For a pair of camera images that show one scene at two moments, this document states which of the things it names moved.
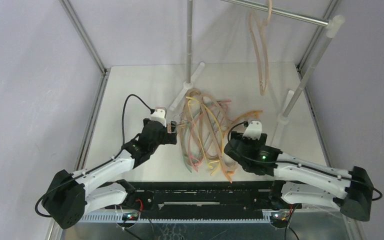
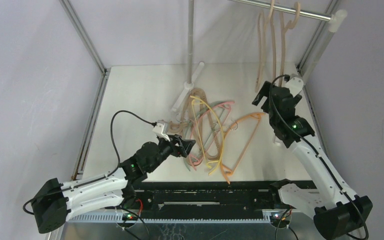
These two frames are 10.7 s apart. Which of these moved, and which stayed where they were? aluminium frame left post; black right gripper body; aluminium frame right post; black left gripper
Moved: black right gripper body; black left gripper
Stayed: aluminium frame right post; aluminium frame left post
